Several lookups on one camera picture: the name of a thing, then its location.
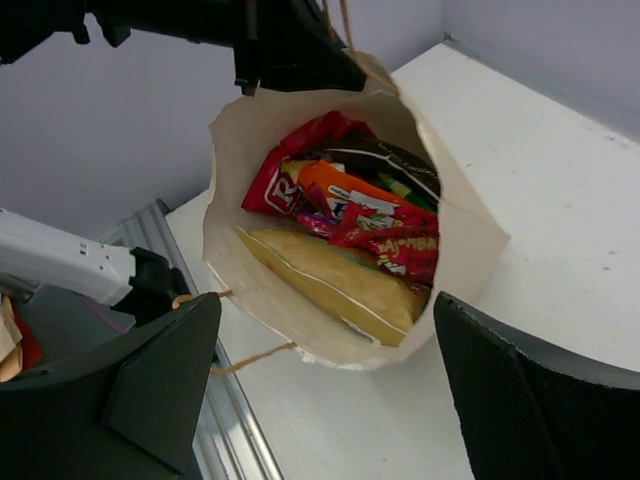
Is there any dark brown snack bag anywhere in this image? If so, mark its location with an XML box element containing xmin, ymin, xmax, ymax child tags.
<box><xmin>318</xmin><ymin>135</ymin><xmax>441</xmax><ymax>205</ymax></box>

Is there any red pink candy packet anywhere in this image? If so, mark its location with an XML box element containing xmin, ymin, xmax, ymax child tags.
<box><xmin>329</xmin><ymin>201</ymin><xmax>439</xmax><ymax>285</ymax></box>

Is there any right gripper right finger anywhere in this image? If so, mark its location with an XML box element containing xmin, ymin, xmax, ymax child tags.
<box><xmin>434</xmin><ymin>292</ymin><xmax>639</xmax><ymax>479</ymax></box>

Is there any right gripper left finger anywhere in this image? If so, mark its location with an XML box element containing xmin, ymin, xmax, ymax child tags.
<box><xmin>1</xmin><ymin>293</ymin><xmax>221</xmax><ymax>479</ymax></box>

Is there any red R snack packet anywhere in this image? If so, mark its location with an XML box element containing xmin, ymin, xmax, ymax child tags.
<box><xmin>241</xmin><ymin>111</ymin><xmax>377</xmax><ymax>218</ymax></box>

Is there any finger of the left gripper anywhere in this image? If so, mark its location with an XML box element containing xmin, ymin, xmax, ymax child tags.
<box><xmin>234</xmin><ymin>0</ymin><xmax>366</xmax><ymax>96</ymax></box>

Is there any orange snack packet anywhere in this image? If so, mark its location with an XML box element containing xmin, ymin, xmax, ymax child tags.
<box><xmin>291</xmin><ymin>160</ymin><xmax>409</xmax><ymax>220</ymax></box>

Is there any green snack packet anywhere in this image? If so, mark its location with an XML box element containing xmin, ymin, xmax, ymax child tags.
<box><xmin>378</xmin><ymin>172</ymin><xmax>437</xmax><ymax>212</ymax></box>

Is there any brown paper bag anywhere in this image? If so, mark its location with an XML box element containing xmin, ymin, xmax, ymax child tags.
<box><xmin>172</xmin><ymin>0</ymin><xmax>511</xmax><ymax>377</ymax></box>

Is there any yellow chips bag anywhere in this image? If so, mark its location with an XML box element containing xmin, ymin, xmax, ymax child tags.
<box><xmin>236</xmin><ymin>229</ymin><xmax>431</xmax><ymax>347</ymax></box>

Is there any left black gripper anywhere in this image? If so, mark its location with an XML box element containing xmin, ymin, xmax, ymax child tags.
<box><xmin>1</xmin><ymin>0</ymin><xmax>246</xmax><ymax>63</ymax></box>

